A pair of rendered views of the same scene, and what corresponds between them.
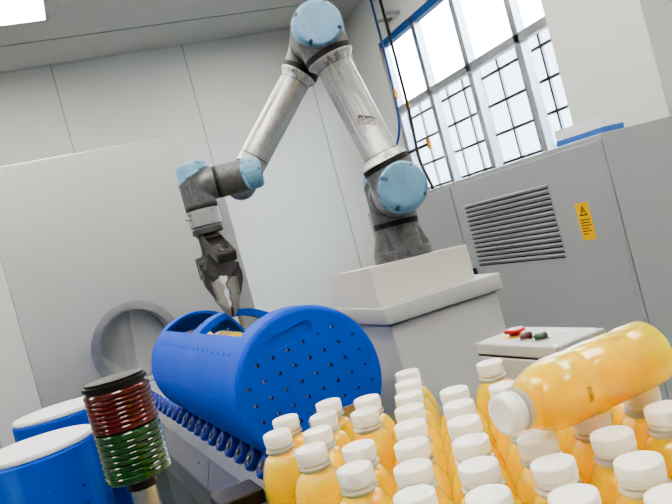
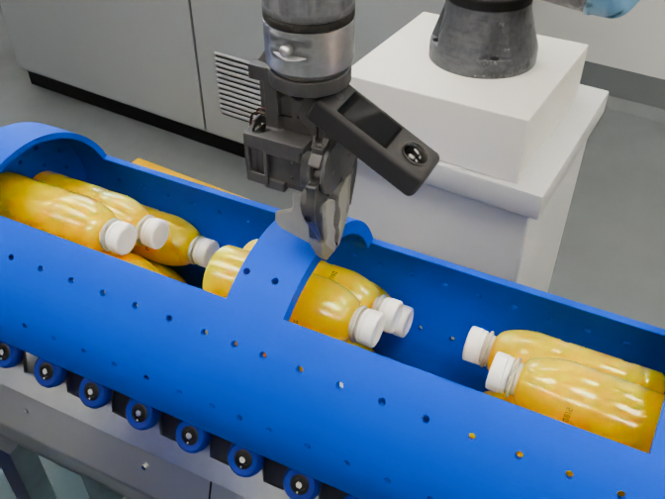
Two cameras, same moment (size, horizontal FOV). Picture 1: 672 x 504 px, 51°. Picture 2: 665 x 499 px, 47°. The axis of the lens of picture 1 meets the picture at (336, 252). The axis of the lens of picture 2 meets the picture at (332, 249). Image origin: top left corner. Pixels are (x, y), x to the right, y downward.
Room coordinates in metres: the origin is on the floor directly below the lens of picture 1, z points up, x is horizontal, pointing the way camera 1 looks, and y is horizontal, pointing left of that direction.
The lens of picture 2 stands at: (1.16, 0.63, 1.73)
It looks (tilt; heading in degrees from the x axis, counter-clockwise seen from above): 41 degrees down; 321
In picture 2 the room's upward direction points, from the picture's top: straight up
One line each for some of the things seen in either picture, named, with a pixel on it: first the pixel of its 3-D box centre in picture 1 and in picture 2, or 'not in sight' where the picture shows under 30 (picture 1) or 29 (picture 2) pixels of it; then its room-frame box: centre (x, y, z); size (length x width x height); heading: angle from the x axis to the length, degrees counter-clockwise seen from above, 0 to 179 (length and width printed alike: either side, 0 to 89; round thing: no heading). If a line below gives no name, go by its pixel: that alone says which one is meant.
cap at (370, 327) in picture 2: not in sight; (371, 328); (1.55, 0.25, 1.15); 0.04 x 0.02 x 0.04; 114
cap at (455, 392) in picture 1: (454, 394); not in sight; (0.93, -0.10, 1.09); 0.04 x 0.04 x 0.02
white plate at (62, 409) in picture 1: (58, 410); not in sight; (2.23, 0.98, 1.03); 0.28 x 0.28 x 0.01
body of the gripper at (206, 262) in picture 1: (213, 253); (304, 123); (1.63, 0.28, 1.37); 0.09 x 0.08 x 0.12; 24
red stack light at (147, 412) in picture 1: (121, 406); not in sight; (0.69, 0.24, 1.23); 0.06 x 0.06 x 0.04
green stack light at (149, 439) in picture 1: (133, 450); not in sight; (0.69, 0.24, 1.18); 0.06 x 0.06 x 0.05
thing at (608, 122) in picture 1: (588, 130); not in sight; (2.84, -1.11, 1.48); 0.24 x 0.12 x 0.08; 28
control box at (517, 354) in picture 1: (543, 364); not in sight; (1.12, -0.27, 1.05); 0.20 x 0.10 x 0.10; 24
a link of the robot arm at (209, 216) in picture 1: (203, 219); (307, 43); (1.62, 0.28, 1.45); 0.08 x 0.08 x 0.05
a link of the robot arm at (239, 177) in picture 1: (239, 177); not in sight; (1.65, 0.17, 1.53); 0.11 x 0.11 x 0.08; 6
